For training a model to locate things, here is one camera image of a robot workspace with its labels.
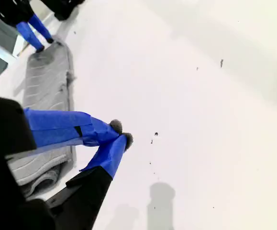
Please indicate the grey striped towel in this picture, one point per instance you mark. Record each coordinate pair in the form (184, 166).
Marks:
(47, 83)

